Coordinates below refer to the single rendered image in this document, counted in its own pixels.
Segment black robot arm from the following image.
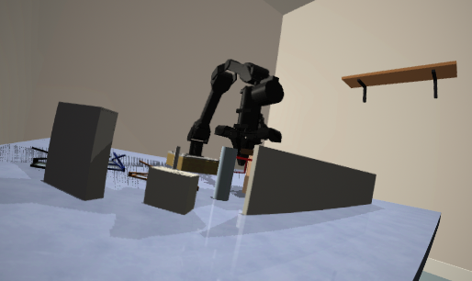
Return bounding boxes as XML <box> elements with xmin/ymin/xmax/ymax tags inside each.
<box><xmin>187</xmin><ymin>59</ymin><xmax>284</xmax><ymax>158</ymax></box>

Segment orange glasses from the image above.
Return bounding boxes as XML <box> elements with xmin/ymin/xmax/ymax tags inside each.
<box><xmin>128</xmin><ymin>160</ymin><xmax>151</xmax><ymax>181</ymax></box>

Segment blue glasses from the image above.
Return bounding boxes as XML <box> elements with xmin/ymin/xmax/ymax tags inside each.
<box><xmin>107</xmin><ymin>152</ymin><xmax>125</xmax><ymax>172</ymax></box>

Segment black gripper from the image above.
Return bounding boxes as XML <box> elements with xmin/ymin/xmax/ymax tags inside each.
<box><xmin>214</xmin><ymin>105</ymin><xmax>282</xmax><ymax>158</ymax></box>

